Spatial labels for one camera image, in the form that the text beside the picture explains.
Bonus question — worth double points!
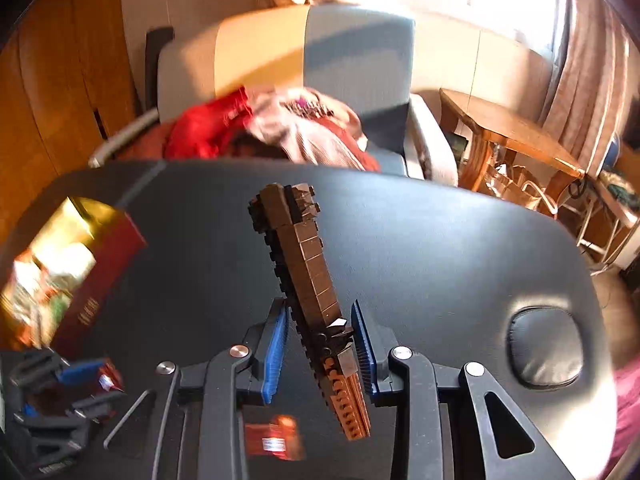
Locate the small red snack packet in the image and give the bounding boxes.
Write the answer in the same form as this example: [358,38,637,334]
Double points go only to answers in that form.
[97,361,125,394]

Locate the pink cloth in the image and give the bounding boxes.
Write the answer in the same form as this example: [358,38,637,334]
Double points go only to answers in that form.
[604,364,640,480]

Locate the red and pink clothes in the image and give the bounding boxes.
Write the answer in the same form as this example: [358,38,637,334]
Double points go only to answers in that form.
[245,86,382,172]

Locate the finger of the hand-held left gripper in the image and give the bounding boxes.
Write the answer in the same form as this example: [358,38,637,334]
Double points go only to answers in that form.
[14,391,127,457]
[9,349,107,387]

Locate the beige curtain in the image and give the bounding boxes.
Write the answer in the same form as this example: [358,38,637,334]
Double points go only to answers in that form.
[540,0,632,177]

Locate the wooden side table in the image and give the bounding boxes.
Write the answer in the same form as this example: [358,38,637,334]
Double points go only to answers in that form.
[439,87,587,213]

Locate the white metal rack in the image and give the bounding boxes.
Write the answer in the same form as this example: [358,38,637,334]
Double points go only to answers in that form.
[575,167,640,267]

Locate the wooden wardrobe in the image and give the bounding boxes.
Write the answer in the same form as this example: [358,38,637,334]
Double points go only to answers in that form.
[0,0,142,243]

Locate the brown building brick model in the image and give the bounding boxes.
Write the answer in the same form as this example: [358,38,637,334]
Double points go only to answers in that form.
[248,183,372,442]

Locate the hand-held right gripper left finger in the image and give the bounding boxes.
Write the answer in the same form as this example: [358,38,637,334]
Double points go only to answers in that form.
[150,299,291,480]

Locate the grey armchair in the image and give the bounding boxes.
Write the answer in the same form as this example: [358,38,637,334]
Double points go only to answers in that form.
[89,4,459,187]

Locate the red and gold box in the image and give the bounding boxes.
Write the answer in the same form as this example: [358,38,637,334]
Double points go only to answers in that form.
[0,196,148,361]

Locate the pile of snack packets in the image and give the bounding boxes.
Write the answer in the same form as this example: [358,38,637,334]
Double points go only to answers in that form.
[0,242,97,348]

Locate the red cloth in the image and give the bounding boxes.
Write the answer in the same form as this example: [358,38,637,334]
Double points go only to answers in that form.
[162,86,252,162]

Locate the paper bag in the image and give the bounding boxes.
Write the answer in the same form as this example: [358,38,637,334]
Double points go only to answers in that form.
[486,164,557,217]

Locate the orange red snack packet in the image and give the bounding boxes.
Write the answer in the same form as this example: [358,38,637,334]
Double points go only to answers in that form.
[245,414,307,462]

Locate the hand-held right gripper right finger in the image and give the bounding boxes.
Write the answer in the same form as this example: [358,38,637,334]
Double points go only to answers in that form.
[350,300,576,480]

